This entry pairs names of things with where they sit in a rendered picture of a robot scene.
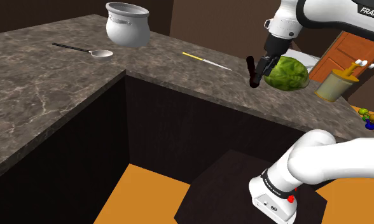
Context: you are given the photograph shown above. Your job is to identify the colourful ball-and-stick toy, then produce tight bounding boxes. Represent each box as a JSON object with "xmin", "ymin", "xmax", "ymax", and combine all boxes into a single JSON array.
[{"xmin": 357, "ymin": 108, "xmax": 374, "ymax": 138}]

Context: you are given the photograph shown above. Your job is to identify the orange panelled door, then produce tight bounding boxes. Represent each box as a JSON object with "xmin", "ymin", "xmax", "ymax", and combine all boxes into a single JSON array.
[{"xmin": 308, "ymin": 31, "xmax": 374, "ymax": 83}]

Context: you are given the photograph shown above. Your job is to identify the dark robot stand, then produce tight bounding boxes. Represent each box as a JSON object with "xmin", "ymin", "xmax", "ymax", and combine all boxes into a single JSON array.
[{"xmin": 174, "ymin": 149, "xmax": 328, "ymax": 224}]

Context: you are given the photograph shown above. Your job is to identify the green lettuce head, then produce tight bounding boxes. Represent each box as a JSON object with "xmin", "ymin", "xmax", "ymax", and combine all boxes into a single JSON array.
[{"xmin": 263, "ymin": 55, "xmax": 310, "ymax": 92}]

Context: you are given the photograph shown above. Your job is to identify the black-handled silver spoon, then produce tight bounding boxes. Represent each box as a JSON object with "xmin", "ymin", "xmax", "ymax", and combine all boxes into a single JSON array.
[{"xmin": 52, "ymin": 42, "xmax": 114, "ymax": 59}]

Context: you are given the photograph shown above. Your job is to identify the black upright cylinder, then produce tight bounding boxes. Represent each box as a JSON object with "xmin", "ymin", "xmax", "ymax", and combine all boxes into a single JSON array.
[{"xmin": 246, "ymin": 55, "xmax": 261, "ymax": 89}]

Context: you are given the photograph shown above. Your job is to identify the white pot with handles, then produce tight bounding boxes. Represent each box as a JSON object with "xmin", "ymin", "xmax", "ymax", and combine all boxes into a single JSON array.
[{"xmin": 105, "ymin": 2, "xmax": 151, "ymax": 48}]

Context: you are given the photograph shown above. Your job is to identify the yellow-handled knife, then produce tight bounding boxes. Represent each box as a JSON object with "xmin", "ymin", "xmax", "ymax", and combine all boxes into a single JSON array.
[{"xmin": 181, "ymin": 51, "xmax": 233, "ymax": 72}]

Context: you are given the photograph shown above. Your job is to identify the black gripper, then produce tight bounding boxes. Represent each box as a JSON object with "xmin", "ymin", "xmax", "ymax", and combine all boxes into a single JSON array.
[{"xmin": 255, "ymin": 32, "xmax": 292, "ymax": 79}]

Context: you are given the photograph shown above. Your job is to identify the white flat tray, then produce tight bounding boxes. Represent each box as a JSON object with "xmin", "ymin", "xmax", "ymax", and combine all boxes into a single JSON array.
[{"xmin": 285, "ymin": 48, "xmax": 321, "ymax": 74}]

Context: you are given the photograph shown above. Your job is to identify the pale canister with yellow lid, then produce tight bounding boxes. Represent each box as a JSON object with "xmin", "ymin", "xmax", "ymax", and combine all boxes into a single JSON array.
[{"xmin": 314, "ymin": 59, "xmax": 374, "ymax": 103}]

